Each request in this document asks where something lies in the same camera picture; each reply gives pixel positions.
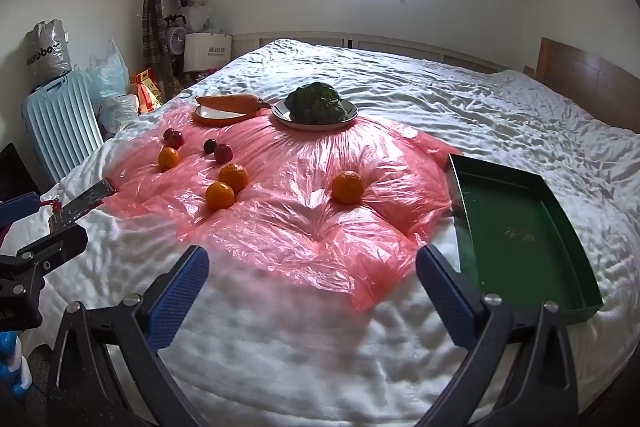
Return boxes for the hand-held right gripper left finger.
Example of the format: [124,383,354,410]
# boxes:
[47,245,211,427]

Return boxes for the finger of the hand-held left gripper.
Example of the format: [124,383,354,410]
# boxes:
[0,224,89,289]
[0,193,43,224]

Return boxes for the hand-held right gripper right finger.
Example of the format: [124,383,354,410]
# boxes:
[416,245,581,427]

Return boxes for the green rectangular tray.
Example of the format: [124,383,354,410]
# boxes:
[444,153,604,324]

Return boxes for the orange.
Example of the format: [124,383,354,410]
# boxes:
[332,170,365,204]
[205,181,236,211]
[218,163,250,192]
[158,147,181,171]

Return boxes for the black flat board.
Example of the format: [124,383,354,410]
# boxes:
[0,143,40,202]

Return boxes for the light blue suitcase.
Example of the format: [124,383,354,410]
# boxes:
[21,74,105,182]

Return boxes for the white plastic bag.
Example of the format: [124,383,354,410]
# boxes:
[97,94,139,138]

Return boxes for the pink plastic sheet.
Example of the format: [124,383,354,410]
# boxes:
[102,109,468,313]

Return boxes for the grey printed bag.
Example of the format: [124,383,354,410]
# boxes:
[26,19,72,82]

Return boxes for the clear plastic bag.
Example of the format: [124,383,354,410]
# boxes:
[87,39,130,108]

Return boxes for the orange carton box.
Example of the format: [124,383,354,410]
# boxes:
[131,68,166,115]

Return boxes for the orange plate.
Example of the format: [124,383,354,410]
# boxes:
[194,104,256,126]

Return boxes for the carrot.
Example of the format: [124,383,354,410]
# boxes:
[195,94,271,114]

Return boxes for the bed with white quilt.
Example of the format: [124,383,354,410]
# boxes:
[25,38,640,427]

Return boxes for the grey plate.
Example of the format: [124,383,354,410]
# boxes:
[271,99,359,130]

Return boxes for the grey round fan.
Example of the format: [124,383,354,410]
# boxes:
[165,27,189,58]

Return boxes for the plaid scarf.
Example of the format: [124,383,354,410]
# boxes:
[141,0,172,80]

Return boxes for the dark leafy greens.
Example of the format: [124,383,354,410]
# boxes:
[286,82,348,126]

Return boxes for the white cardboard box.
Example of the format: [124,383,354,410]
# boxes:
[183,32,233,72]

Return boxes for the beige window ledge panelling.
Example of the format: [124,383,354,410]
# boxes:
[232,32,501,74]

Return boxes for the wooden headboard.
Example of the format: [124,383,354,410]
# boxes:
[524,37,640,135]

